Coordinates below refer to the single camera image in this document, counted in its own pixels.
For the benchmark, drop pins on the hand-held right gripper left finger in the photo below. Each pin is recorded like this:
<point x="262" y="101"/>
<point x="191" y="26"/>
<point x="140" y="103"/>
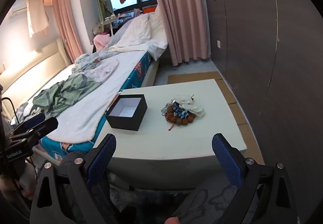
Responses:
<point x="101" y="161"/>

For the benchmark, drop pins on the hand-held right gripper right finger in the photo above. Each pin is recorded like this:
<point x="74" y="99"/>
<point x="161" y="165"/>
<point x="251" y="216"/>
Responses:
<point x="227" y="161"/>

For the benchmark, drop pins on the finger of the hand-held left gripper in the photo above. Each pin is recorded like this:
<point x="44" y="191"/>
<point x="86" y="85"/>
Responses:
<point x="40" y="125"/>

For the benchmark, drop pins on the black square gift box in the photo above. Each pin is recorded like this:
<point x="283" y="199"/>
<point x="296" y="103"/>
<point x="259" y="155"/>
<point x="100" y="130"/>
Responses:
<point x="121" y="123"/>

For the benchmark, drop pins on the pearly butterfly hair clip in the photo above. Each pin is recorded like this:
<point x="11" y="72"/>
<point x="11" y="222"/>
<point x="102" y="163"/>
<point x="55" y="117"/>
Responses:
<point x="195" y="110"/>

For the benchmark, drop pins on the white butterfly hair clip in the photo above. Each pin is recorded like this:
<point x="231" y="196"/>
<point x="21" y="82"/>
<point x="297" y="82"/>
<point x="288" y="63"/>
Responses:
<point x="183" y="99"/>

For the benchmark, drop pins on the green striped blanket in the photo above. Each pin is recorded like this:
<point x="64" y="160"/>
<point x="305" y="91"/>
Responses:
<point x="60" y="92"/>

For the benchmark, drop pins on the white fleece blanket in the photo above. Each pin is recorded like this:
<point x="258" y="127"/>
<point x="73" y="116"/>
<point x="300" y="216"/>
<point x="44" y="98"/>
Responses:
<point x="83" y="113"/>

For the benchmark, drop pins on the cream padded headboard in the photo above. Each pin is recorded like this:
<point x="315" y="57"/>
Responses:
<point x="32" y="72"/>

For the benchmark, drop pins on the flat brown cardboard sheet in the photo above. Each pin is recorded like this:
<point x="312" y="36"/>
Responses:
<point x="234" y="108"/>

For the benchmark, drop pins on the grey printed rug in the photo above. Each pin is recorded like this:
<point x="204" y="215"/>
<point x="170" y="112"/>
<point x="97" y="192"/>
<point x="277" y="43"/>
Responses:
<point x="156" y="203"/>

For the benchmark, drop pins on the pale blue floral quilt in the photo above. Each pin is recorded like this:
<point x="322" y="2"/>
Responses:
<point x="84" y="61"/>

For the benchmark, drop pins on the white printed cloth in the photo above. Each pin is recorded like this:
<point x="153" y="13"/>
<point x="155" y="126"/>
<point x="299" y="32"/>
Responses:
<point x="103" y="70"/>

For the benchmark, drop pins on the bed with white sheet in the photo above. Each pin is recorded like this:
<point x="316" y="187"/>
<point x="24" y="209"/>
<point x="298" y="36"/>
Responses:
<point x="141" y="67"/>

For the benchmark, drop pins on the pink plush cloth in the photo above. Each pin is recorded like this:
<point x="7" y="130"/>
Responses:
<point x="101" y="41"/>

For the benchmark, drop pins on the narrow pink curtain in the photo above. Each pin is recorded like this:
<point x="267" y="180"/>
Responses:
<point x="67" y="24"/>

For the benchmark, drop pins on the white hanging shirt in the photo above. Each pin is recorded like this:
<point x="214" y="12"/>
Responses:
<point x="37" y="16"/>

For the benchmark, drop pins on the white air conditioner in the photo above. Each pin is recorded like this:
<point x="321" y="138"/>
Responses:
<point x="19" y="8"/>

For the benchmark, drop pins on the round white side table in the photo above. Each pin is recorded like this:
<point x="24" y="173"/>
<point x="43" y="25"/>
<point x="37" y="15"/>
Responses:
<point x="111" y="19"/>

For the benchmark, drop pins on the white duvet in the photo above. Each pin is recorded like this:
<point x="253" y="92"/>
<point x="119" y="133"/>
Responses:
<point x="141" y="34"/>

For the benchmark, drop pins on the wide pink curtain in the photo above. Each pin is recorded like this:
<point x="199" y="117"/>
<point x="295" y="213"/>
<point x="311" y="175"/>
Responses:
<point x="181" y="12"/>

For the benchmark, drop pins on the white wall socket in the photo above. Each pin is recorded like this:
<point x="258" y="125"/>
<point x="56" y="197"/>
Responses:
<point x="219" y="44"/>

